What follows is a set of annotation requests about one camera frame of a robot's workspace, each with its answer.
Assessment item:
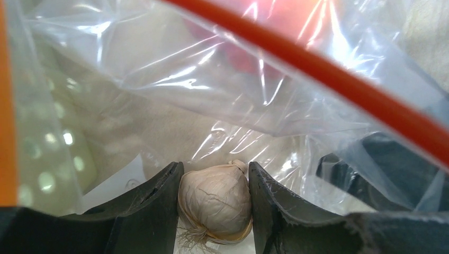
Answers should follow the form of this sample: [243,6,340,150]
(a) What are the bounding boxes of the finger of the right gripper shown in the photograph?
[316,132,448,212]

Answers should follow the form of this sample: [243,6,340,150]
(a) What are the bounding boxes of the fake peach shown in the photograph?
[171,1,343,78]

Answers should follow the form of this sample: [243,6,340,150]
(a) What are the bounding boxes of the light green plastic basket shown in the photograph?
[13,42,97,216]

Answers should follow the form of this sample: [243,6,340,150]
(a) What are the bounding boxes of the fake garlic bulb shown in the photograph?
[177,160,253,253]

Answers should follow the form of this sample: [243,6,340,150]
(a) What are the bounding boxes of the clear zip top bag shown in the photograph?
[0,0,449,218]

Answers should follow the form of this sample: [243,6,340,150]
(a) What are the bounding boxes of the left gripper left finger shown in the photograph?
[1,162,184,253]

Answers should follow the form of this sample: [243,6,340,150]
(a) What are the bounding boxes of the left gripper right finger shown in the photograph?
[249,162,448,253]

